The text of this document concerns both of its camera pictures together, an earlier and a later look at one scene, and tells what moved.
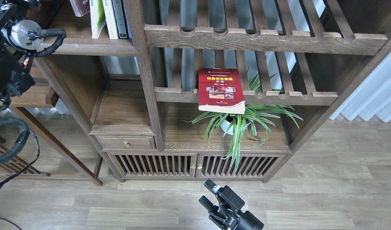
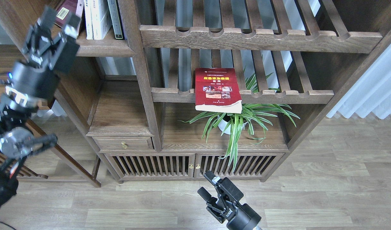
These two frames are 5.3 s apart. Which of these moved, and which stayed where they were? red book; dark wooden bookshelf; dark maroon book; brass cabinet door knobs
Moved: dark maroon book
Stayed: dark wooden bookshelf; red book; brass cabinet door knobs
